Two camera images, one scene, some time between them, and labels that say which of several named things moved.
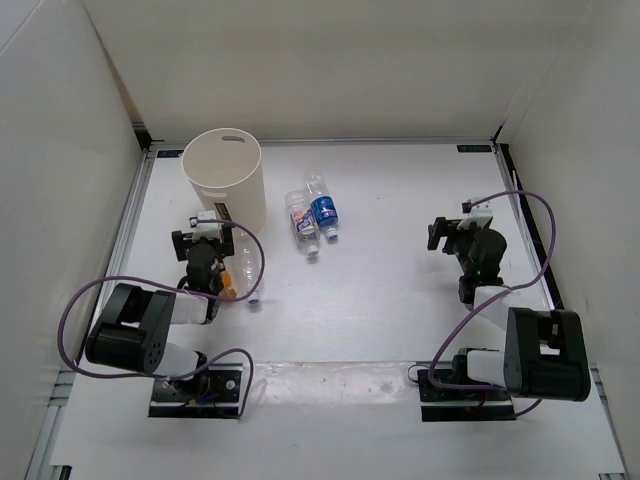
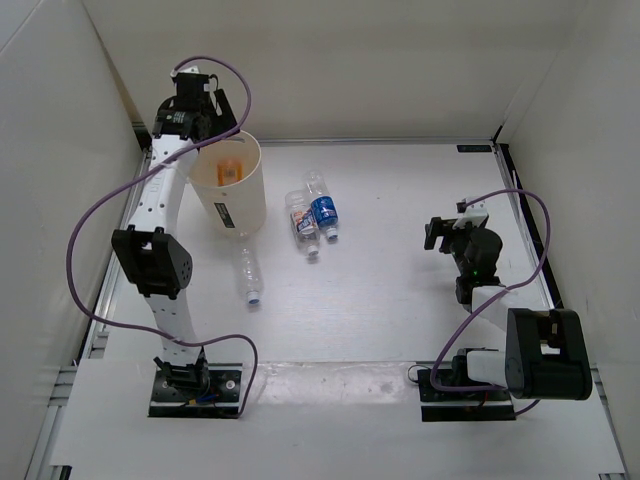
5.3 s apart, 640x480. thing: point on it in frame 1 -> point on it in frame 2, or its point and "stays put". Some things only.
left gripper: (180, 243) -> (225, 121)
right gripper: (441, 228) stays put
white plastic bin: (226, 167) stays put
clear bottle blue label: (323, 203) stays put
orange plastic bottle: (227, 290) -> (229, 172)
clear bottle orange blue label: (303, 221) stays put
